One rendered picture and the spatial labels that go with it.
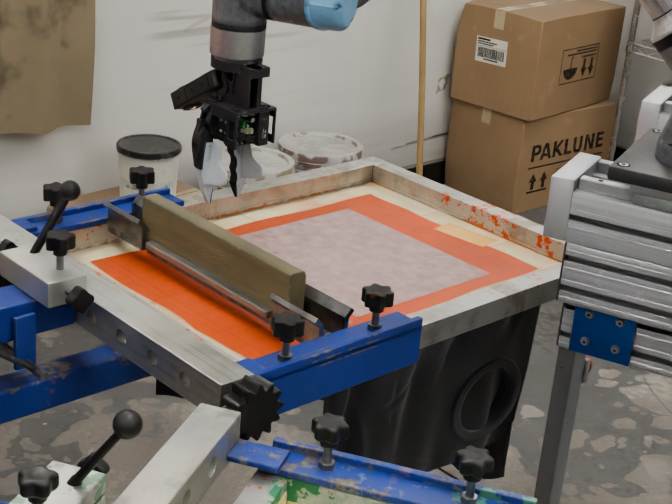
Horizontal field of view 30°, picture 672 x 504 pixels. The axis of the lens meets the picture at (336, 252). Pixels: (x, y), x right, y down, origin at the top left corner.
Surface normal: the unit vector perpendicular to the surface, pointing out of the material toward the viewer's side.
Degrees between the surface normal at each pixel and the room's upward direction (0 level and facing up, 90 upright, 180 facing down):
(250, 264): 90
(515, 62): 90
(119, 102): 90
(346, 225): 0
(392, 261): 0
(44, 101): 90
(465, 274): 0
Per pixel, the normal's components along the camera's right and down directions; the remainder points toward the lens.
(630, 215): -0.45, 0.31
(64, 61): 0.66, 0.36
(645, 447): 0.08, -0.92
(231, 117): -0.73, 0.20
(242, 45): 0.28, 0.40
